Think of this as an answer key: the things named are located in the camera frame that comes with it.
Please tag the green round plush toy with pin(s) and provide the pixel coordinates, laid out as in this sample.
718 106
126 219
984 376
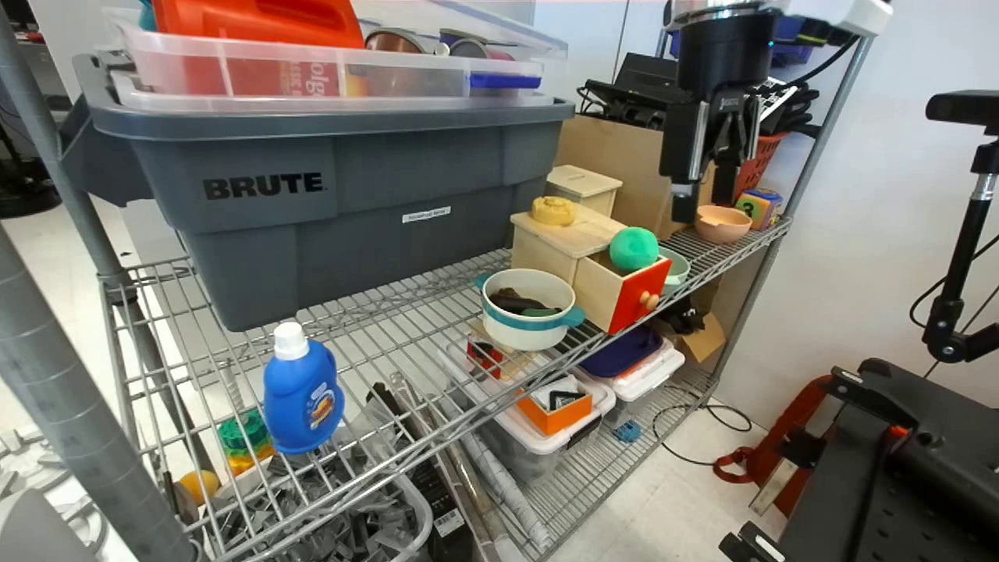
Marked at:
635 250

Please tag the yellow sponge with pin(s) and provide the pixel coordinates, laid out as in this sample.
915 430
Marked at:
194 484

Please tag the dark toy eggplant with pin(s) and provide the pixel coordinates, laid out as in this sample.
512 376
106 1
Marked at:
511 302

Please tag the blue detergent bottle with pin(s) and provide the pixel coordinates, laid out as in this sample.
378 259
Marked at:
301 401

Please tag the small cardboard box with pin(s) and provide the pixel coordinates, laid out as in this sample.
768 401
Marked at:
705 341

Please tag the orange black clamp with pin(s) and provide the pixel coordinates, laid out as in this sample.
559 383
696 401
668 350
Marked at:
896 432

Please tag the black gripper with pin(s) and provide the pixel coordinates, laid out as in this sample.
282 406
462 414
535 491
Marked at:
721 107

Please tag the black camera tripod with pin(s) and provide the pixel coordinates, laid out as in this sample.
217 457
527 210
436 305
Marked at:
969 229

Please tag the wooden drawer with red front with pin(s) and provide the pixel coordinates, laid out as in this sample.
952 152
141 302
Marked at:
625 302

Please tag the small red item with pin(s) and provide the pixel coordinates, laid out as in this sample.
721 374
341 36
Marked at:
486 361

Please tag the black perforated cart board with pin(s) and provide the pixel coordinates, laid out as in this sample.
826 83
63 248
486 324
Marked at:
915 469

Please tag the metal pan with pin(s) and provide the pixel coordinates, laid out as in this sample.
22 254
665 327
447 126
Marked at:
399 42

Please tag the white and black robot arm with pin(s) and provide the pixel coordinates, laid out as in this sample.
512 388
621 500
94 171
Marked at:
727 47

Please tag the light wooden drawer box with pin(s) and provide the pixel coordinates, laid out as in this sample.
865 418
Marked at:
550 246

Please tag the grey BRUTE plastic tote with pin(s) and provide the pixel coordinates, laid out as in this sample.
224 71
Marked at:
313 206

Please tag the orange box with black sign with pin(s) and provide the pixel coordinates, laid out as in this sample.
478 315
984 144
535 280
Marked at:
556 406

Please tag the large cardboard box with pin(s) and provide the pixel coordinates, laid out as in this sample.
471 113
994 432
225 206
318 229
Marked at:
612 159

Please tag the white bin with blue contents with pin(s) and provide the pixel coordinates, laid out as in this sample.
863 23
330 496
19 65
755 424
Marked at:
627 361

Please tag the yellow toy waffle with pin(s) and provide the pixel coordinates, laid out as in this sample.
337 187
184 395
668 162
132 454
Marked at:
552 210

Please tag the clear plastic storage tray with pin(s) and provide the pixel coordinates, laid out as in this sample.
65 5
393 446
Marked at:
313 72

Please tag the black bulky item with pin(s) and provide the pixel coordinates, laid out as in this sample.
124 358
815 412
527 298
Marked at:
681 315

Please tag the orange red frame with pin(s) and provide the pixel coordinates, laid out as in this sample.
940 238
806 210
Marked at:
768 439

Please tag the orange plastic container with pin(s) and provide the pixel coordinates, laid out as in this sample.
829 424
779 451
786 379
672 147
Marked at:
260 20

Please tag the red brown container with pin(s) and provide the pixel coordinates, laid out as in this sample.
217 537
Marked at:
768 159

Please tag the green scrub sponge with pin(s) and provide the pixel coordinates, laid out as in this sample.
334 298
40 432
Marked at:
244 432

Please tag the black electronic box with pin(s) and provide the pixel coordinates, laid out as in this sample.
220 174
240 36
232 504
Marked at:
625 89

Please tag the small colourful printed box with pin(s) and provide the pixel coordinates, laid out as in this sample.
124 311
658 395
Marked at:
760 210

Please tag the small blue plastic piece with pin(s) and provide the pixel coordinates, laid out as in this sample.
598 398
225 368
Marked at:
625 430

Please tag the small light wooden box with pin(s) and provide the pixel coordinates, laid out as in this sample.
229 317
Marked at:
581 190

